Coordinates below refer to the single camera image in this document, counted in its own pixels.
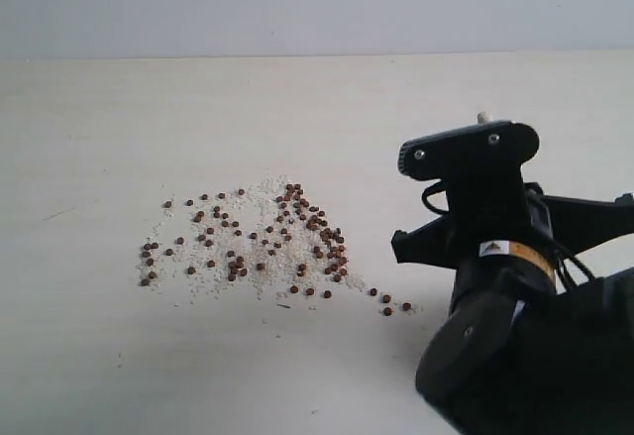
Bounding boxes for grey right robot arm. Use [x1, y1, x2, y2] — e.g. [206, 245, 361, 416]
[391, 167, 633, 434]

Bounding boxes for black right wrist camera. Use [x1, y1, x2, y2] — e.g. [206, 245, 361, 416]
[397, 120, 540, 181]

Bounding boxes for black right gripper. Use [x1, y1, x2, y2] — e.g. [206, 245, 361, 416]
[390, 164, 634, 312]

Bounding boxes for red beans and rice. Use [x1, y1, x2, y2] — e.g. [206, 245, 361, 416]
[137, 177, 418, 316]

